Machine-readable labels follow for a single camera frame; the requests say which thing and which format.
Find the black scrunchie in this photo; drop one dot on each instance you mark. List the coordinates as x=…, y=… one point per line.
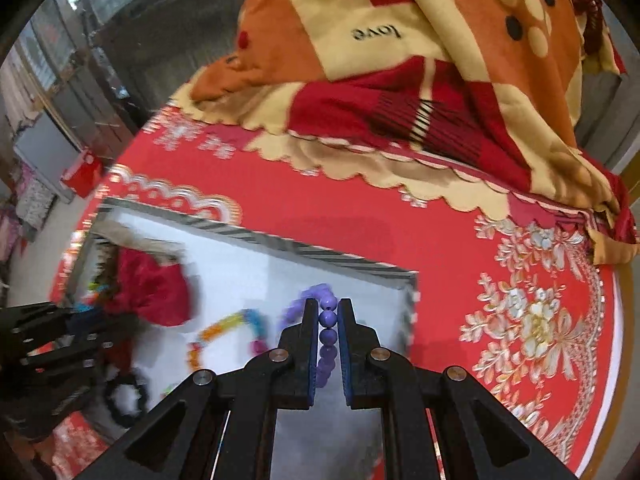
x=126, y=399

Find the striped white tray box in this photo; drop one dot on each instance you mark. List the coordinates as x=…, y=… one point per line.
x=230, y=269

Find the red velvet bow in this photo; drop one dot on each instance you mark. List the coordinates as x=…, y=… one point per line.
x=159, y=293

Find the red bucket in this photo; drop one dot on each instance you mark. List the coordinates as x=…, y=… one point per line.
x=84, y=174

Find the red floral bedspread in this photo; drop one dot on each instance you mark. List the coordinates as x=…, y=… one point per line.
x=530, y=296

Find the metal security door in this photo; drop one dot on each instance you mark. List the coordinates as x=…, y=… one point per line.
x=91, y=73

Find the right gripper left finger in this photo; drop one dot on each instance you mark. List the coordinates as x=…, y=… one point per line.
x=220, y=426

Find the leopard print bow scrunchie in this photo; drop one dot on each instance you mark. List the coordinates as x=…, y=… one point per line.
x=110, y=237

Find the orange red folded blanket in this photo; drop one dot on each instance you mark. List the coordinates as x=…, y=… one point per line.
x=375, y=86

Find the grey cabinet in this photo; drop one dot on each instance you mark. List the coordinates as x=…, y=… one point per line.
x=44, y=148

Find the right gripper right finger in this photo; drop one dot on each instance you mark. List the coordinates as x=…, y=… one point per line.
x=436, y=425

